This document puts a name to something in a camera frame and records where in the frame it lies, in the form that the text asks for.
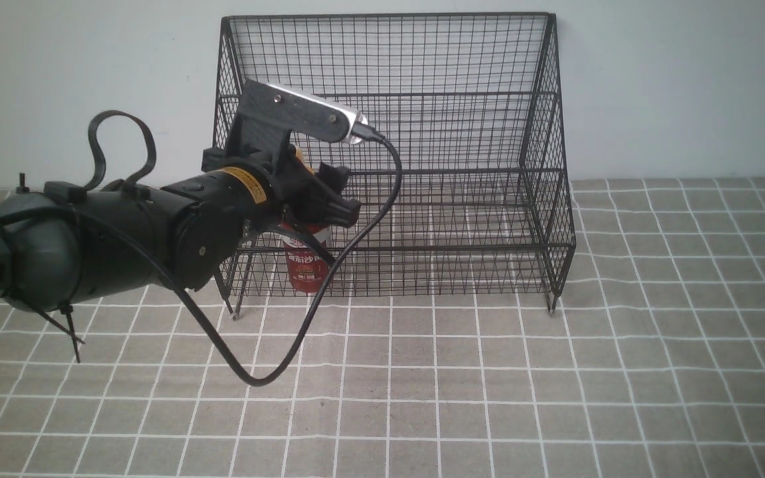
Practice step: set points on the grey checkered tablecloth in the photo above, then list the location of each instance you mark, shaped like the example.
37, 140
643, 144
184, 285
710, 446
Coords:
653, 364

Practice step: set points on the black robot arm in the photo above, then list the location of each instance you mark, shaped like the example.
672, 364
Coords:
75, 247

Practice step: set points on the red sauce bottle yellow cap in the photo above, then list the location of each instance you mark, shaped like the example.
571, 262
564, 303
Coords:
306, 270

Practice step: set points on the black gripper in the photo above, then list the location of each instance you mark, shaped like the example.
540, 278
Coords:
248, 179

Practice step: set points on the black wire mesh rack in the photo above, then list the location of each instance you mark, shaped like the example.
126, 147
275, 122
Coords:
473, 103

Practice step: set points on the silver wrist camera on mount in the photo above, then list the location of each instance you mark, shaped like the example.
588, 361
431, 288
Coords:
268, 114

